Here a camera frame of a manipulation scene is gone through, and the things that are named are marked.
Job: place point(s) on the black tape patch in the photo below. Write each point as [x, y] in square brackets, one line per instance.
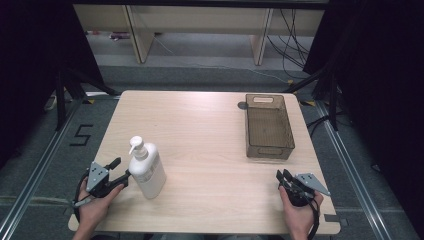
[336, 219]

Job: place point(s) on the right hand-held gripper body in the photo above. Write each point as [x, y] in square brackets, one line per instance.
[301, 193]

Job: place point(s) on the white pump bottle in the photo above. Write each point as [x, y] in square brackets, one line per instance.
[147, 171]

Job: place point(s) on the brown translucent plastic basket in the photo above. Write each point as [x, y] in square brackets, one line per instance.
[269, 128]

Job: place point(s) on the yellow floor tape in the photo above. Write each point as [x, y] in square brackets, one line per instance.
[90, 101]
[308, 103]

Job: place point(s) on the metal floor rail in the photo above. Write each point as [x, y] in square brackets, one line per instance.
[40, 166]
[353, 173]

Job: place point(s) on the person's right hand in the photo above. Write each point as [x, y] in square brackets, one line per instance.
[300, 218]

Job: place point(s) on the dark curtain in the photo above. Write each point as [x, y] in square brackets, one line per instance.
[33, 66]
[383, 83]

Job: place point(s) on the light wooden desk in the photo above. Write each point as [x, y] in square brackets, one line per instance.
[140, 33]

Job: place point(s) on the black metal stand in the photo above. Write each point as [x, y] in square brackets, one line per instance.
[333, 100]
[60, 100]

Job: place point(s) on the person's left hand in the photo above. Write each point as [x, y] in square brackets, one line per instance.
[93, 210]

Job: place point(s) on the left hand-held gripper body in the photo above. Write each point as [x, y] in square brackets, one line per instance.
[98, 181]

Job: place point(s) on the black round table grommet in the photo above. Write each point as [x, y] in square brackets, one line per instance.
[242, 105]

